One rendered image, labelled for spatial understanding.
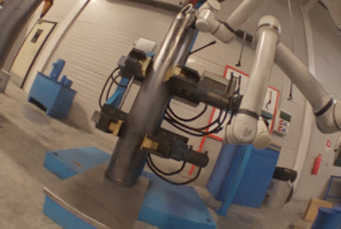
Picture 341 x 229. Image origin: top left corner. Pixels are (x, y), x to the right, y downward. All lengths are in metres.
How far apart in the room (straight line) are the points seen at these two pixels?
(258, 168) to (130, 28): 3.75
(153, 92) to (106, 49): 2.90
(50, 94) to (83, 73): 1.01
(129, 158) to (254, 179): 1.72
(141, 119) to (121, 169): 0.34
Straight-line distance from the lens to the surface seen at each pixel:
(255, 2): 0.92
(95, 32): 4.23
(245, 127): 0.55
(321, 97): 0.95
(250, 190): 2.31
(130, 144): 0.99
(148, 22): 4.00
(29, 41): 5.72
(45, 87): 3.31
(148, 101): 0.99
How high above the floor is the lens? 0.57
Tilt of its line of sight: 12 degrees up
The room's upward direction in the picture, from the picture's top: 22 degrees clockwise
